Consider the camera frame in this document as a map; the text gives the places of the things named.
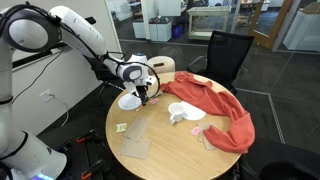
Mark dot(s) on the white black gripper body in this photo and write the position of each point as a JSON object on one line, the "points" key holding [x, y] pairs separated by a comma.
{"points": [[141, 86]]}

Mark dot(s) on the black mesh office chair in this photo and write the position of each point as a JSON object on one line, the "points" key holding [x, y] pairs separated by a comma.
{"points": [[226, 53]]}

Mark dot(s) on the lower grey paper napkin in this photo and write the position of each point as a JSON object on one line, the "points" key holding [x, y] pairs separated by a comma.
{"points": [[135, 149]]}

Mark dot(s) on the wall power outlet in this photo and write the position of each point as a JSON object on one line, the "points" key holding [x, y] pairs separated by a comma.
{"points": [[47, 95]]}

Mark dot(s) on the pink sticky packet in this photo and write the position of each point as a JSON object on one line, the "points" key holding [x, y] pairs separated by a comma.
{"points": [[154, 101]]}

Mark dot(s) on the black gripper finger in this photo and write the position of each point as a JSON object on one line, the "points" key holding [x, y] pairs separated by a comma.
{"points": [[144, 101]]}

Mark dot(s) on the pink sticky note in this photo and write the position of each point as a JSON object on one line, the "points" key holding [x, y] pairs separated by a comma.
{"points": [[195, 131]]}

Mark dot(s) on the white round plate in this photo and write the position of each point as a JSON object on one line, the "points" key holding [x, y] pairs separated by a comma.
{"points": [[191, 112]]}

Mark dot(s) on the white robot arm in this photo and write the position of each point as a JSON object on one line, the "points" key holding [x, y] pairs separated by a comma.
{"points": [[30, 28]]}

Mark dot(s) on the red orange cloth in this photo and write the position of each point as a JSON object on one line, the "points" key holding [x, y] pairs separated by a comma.
{"points": [[241, 133]]}

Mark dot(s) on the white printed mug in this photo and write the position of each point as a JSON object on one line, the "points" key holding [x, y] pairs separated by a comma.
{"points": [[176, 111]]}

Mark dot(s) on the pale green cart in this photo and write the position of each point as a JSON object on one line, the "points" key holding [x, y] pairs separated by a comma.
{"points": [[204, 20]]}

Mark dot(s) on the small green white packet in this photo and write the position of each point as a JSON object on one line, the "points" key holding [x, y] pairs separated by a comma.
{"points": [[121, 127]]}

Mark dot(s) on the black orange clamp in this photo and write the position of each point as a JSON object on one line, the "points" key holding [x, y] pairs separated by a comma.
{"points": [[91, 135]]}

